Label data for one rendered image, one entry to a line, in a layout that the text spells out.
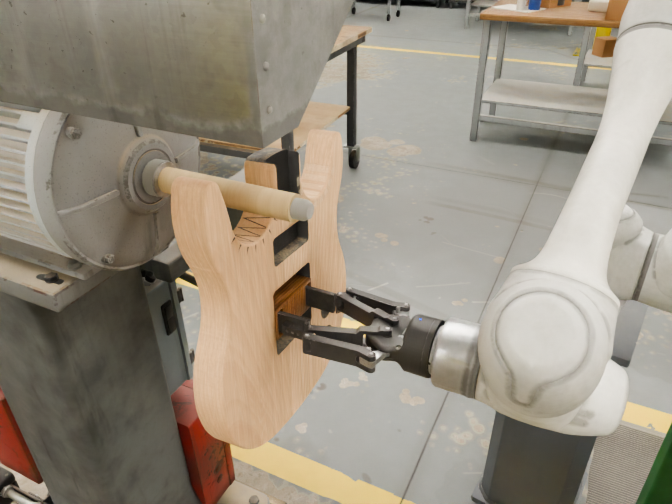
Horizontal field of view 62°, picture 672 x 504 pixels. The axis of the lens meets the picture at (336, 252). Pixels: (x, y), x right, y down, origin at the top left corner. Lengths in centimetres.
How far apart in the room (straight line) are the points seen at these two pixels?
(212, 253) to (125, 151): 18
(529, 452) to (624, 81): 108
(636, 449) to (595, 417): 151
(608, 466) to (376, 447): 74
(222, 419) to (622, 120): 61
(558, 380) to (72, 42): 46
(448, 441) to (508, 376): 153
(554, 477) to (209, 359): 119
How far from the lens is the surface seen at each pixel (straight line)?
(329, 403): 210
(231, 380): 69
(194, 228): 59
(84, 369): 99
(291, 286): 79
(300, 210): 60
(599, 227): 58
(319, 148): 82
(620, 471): 209
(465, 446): 201
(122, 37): 46
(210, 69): 41
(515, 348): 47
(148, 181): 71
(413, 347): 69
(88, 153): 68
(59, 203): 68
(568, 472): 166
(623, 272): 132
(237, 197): 64
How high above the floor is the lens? 153
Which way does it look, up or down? 32 degrees down
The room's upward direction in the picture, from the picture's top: 1 degrees counter-clockwise
